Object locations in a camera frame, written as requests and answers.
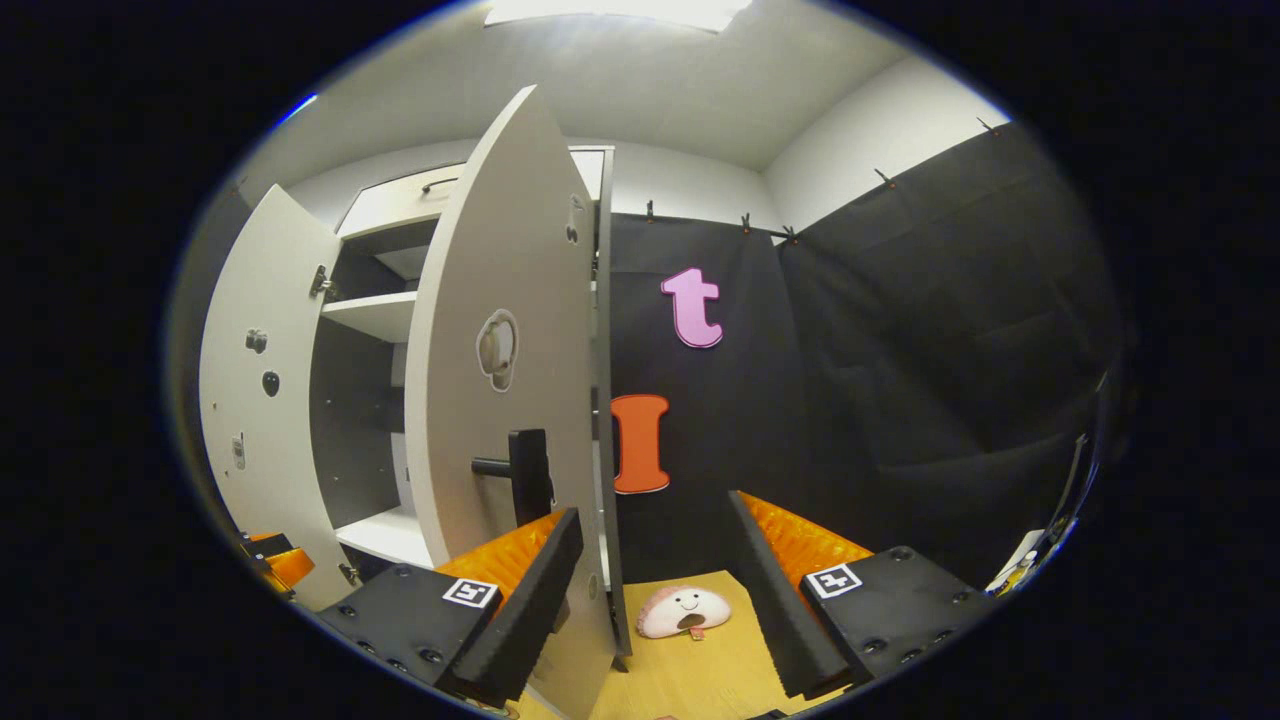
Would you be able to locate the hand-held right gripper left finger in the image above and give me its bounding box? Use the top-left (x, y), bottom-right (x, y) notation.
top-left (312, 507), bottom-right (584, 707)

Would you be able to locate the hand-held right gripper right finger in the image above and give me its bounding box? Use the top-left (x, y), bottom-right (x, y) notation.
top-left (725, 490), bottom-right (1001, 701)

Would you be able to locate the white cabinet door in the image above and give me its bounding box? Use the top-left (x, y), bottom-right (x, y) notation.
top-left (198, 185), bottom-right (356, 611)
top-left (405, 85), bottom-right (633, 720)

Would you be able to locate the white cabinet shelf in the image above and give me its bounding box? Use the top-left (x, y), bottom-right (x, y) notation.
top-left (321, 291), bottom-right (419, 344)
top-left (335, 506), bottom-right (436, 569)

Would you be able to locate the white grey cabinet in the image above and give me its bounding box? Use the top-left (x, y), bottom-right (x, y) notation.
top-left (310, 147), bottom-right (616, 571)

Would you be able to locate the white cabinet drawer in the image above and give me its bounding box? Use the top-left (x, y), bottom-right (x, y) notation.
top-left (337, 150), bottom-right (606, 238)

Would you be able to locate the pink white plush toy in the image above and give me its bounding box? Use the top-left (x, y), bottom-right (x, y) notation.
top-left (636, 586), bottom-right (732, 641)

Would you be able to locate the white blue printed sheet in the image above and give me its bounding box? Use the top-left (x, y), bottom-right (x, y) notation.
top-left (985, 530), bottom-right (1046, 598)

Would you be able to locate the black backdrop cloth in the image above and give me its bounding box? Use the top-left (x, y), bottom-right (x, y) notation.
top-left (165, 120), bottom-right (1126, 591)

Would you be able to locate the large ceiling light panel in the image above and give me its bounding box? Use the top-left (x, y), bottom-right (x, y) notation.
top-left (485, 0), bottom-right (753, 33)

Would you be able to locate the black right door handle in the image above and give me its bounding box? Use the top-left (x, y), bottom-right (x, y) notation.
top-left (472, 429), bottom-right (554, 528)

